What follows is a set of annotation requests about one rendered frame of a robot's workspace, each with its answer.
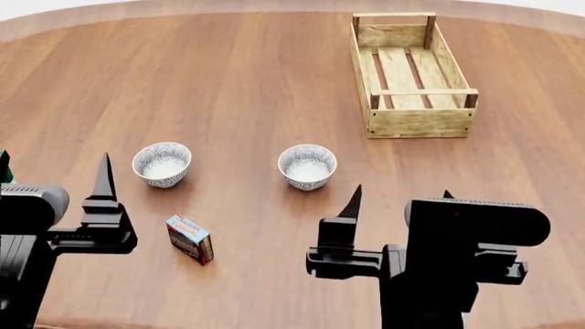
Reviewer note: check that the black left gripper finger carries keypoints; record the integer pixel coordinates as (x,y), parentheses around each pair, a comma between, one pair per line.
(104,209)
(4,168)

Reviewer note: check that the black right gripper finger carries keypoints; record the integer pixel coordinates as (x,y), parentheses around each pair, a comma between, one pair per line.
(340,231)
(447,195)

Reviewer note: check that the speckled white ceramic bowl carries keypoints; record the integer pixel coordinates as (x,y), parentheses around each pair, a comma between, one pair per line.
(307,168)
(161,166)

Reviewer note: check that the wooden slatted crate tray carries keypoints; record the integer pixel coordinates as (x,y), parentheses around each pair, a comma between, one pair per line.
(411,103)

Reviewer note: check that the chocolate pudding box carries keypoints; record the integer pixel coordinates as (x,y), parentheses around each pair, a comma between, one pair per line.
(189,240)

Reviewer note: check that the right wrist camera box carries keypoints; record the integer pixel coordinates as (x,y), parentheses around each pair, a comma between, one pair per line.
(466,222)

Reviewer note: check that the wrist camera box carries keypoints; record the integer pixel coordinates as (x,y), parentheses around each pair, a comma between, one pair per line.
(466,222)
(32,205)

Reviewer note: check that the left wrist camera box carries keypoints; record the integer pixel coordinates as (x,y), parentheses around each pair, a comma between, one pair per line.
(32,205)

